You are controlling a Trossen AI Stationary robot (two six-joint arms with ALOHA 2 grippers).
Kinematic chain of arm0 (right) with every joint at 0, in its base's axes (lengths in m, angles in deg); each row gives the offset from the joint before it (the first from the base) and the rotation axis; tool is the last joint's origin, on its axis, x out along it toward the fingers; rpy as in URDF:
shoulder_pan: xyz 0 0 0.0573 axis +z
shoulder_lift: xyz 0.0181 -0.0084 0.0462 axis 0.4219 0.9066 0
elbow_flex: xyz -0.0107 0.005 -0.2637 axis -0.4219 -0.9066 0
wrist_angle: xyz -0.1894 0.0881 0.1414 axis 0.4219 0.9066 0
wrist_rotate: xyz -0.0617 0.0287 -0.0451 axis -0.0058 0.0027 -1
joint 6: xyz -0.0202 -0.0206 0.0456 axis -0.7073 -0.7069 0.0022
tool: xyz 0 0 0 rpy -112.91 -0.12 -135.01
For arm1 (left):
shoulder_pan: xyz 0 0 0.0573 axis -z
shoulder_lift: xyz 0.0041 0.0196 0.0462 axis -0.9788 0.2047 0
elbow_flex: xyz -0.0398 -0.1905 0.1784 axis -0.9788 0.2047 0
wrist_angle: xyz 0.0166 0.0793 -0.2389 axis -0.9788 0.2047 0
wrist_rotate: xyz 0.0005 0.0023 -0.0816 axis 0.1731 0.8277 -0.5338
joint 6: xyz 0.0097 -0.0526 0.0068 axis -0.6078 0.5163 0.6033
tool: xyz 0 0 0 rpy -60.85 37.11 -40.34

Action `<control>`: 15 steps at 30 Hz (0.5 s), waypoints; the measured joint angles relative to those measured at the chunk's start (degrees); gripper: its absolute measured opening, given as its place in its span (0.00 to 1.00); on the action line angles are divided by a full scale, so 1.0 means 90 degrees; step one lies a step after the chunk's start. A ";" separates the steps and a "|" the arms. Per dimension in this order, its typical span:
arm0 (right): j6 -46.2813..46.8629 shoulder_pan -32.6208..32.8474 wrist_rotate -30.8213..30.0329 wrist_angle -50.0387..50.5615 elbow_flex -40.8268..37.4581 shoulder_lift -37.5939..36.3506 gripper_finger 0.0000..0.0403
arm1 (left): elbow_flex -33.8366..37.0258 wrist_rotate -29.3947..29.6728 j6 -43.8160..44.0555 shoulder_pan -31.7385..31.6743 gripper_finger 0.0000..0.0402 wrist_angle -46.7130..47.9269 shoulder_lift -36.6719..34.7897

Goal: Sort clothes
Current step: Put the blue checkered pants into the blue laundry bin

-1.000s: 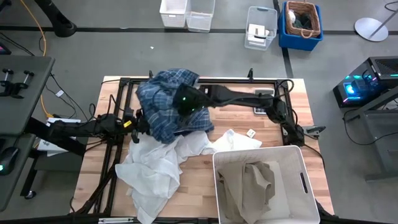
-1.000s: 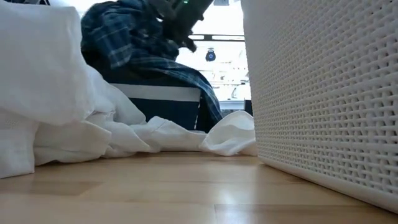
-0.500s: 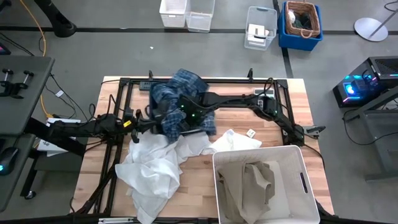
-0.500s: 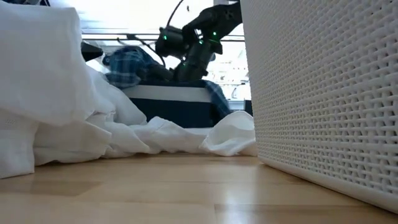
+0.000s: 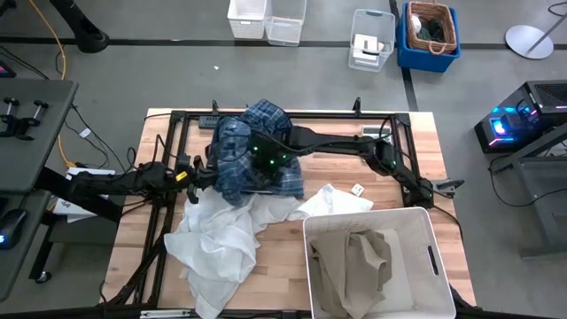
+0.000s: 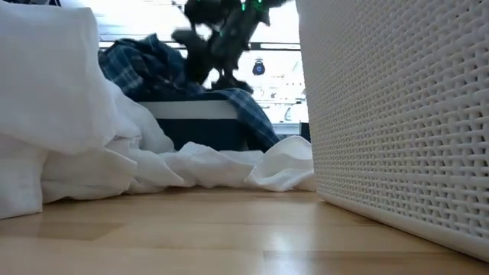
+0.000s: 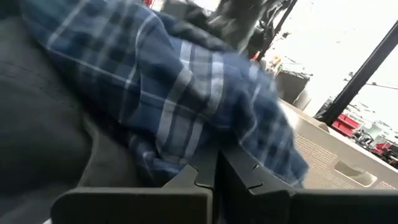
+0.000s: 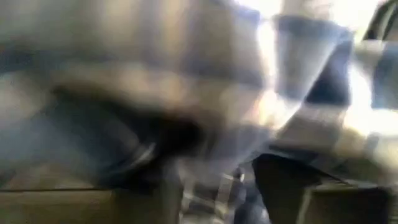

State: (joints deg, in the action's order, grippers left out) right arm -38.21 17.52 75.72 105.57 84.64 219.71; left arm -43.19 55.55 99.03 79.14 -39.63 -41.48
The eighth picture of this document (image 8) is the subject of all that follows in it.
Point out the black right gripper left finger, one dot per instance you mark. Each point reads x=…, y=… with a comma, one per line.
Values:
x=174, y=193

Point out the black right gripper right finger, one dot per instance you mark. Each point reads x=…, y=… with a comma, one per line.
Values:
x=276, y=193

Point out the blue plaid shirt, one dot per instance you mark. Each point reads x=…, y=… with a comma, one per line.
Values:
x=186, y=62

